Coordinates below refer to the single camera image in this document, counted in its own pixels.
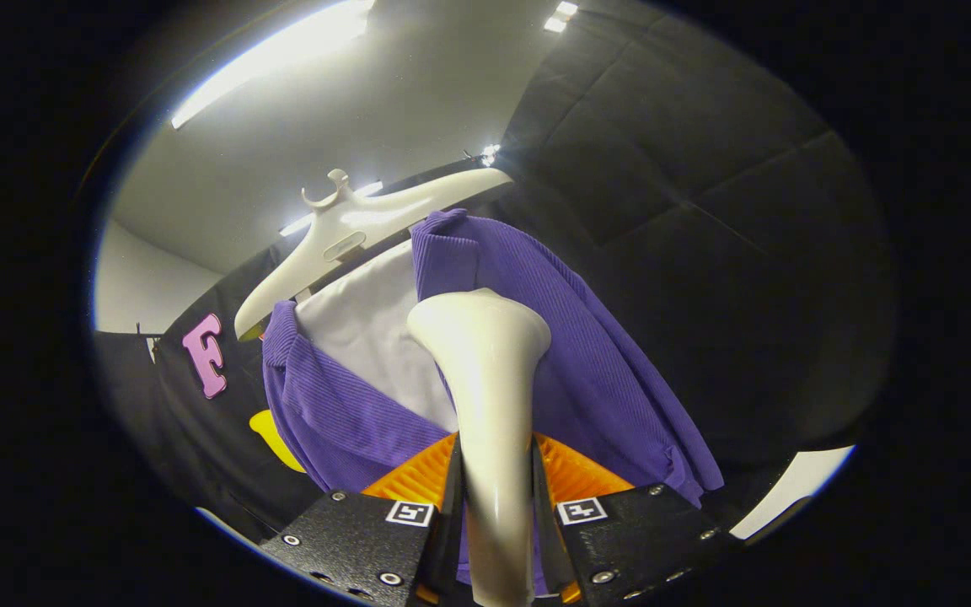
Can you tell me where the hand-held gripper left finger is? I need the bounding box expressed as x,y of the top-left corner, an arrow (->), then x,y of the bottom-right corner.
258,432 -> 468,607

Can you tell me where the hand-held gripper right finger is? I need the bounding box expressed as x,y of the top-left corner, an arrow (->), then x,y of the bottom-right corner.
530,432 -> 743,607

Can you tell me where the white garment steamer head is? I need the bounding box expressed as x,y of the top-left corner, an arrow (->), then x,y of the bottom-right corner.
407,287 -> 552,607

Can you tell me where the purple corduroy jacket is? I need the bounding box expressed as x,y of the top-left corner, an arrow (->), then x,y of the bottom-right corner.
262,208 -> 725,591

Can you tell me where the white plastic clothes hanger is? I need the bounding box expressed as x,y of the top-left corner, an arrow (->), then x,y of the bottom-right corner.
234,169 -> 513,341

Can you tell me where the white flat sheet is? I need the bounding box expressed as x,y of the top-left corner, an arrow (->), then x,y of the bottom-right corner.
730,445 -> 859,540

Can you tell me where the black backdrop cloth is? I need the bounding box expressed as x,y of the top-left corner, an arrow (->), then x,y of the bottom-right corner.
151,160 -> 503,545

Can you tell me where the large bright ceiling light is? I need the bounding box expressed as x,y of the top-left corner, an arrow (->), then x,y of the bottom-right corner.
169,0 -> 377,130

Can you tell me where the small rectangular ceiling light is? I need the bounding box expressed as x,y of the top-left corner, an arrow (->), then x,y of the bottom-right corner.
543,0 -> 579,35

